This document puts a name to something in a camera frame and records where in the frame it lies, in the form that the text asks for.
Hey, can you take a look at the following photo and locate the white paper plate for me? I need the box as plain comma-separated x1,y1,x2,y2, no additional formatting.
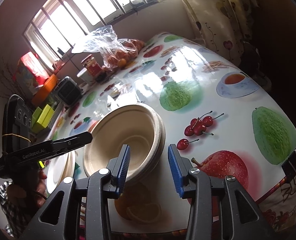
46,151,76,194

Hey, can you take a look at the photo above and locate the checkered left sleeve forearm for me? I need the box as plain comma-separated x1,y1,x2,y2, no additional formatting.
0,181,32,238

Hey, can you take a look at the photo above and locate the person's left hand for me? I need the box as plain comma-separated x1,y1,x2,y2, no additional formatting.
6,170,47,209

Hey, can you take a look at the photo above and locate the lower lime green box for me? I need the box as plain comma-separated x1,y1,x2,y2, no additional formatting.
31,105,54,134

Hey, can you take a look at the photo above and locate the lime green box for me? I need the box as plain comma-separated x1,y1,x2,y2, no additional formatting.
31,107,42,128
31,105,54,134

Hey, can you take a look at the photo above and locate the upper lime green box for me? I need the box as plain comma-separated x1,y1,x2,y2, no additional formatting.
31,107,42,128

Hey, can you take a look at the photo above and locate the grey striped tray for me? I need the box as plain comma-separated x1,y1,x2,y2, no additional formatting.
47,102,64,130

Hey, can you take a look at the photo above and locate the orange shelf box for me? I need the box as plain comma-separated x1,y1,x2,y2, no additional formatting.
31,74,58,107

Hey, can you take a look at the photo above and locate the small grey desk heater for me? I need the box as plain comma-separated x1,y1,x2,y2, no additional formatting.
55,76,82,107

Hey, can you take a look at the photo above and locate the fruit print tablecloth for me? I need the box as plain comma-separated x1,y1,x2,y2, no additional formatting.
53,34,296,233

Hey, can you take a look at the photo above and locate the red gift bag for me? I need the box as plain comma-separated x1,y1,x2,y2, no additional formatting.
13,51,49,95

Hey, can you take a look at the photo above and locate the red labelled sauce jar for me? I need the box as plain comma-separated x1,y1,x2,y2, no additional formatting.
81,54,107,83

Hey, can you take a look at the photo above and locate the plastic bag of oranges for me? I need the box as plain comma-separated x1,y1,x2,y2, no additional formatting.
72,25,145,69

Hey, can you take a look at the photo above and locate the plaid cloth under table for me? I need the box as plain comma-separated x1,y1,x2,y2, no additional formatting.
112,178,296,239

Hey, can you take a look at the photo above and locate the black binder clip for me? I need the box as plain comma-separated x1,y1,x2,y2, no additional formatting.
281,148,296,184

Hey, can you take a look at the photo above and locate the window with bars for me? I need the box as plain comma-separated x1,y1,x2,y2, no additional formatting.
24,0,157,70

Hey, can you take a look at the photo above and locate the patterned beige curtain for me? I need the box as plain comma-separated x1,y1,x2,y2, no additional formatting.
182,0,257,66

